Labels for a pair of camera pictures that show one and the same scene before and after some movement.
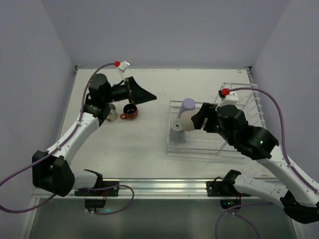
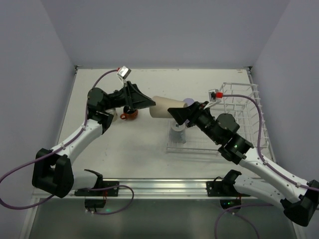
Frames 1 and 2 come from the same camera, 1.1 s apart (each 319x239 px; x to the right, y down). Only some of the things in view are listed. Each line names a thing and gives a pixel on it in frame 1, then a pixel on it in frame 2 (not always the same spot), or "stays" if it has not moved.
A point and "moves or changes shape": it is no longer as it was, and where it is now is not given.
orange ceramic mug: [130, 111] stays
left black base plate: [111, 191] stays
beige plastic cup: [186, 123] moves or changes shape
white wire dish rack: [199, 142] stays
